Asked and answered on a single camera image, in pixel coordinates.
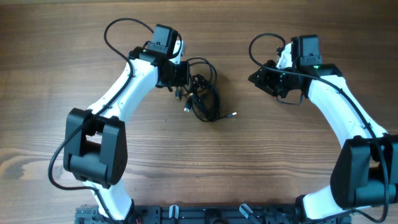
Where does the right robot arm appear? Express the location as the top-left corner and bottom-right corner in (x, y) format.
(249, 34), (397, 223)

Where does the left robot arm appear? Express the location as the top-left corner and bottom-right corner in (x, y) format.
(57, 24), (189, 223)

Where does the right camera cable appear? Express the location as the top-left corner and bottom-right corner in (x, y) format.
(248, 32), (390, 223)

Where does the camera cable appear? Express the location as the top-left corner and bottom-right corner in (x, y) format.
(47, 17), (156, 224)
(248, 32), (390, 223)

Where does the left camera cable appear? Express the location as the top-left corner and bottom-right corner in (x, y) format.
(47, 17), (156, 224)

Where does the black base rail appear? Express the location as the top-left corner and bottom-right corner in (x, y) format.
(74, 203), (352, 224)

